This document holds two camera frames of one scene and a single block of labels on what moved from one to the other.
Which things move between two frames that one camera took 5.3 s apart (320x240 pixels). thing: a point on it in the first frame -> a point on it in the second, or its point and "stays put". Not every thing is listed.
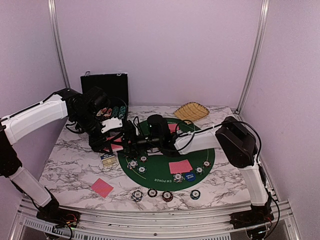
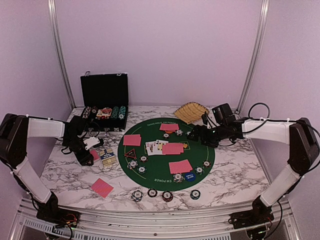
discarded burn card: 102,188 stays put
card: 181,166 stays put
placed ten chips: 132,164 stays put
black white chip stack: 136,196 stays put
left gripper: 97,143 -> 83,159
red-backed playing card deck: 116,147 -> 95,154
